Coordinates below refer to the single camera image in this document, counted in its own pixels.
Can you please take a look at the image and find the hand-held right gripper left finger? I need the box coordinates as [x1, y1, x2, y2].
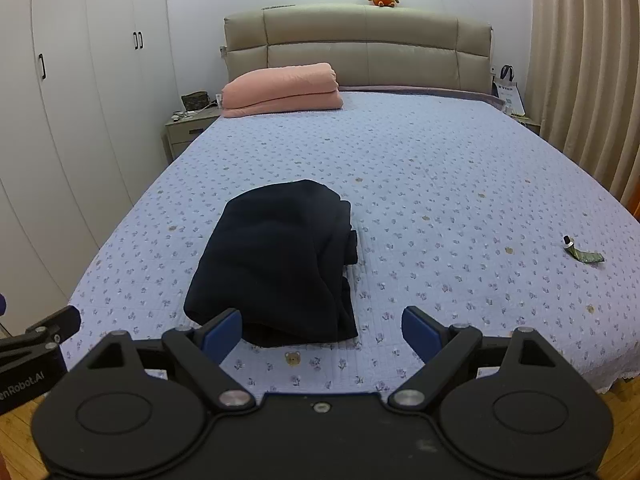
[87, 308, 256, 408]

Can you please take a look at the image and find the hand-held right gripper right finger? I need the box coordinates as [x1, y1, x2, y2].
[387, 306, 556, 408]

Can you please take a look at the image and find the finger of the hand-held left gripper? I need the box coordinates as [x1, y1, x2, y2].
[25, 306, 82, 347]

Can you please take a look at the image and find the dark navy garment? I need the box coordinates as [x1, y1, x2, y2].
[183, 179, 360, 348]

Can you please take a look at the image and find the bed with floral bedspread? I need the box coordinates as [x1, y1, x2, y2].
[65, 87, 640, 396]

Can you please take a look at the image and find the small green tube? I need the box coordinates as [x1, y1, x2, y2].
[562, 235, 605, 264]

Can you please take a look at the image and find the beige nightstand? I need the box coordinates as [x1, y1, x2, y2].
[165, 109, 221, 163]

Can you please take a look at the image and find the white wardrobe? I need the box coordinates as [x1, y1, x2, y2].
[0, 0, 173, 331]

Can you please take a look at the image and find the purple bed sheet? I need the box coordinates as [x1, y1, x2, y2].
[340, 85, 507, 111]

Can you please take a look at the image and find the pink folded blanket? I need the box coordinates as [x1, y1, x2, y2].
[221, 63, 343, 119]

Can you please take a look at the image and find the white tote bag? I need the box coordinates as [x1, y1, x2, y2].
[492, 65, 526, 117]

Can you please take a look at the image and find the beige padded headboard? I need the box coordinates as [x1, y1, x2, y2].
[223, 5, 493, 93]

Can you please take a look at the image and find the beige curtain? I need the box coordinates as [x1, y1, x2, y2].
[530, 0, 640, 216]

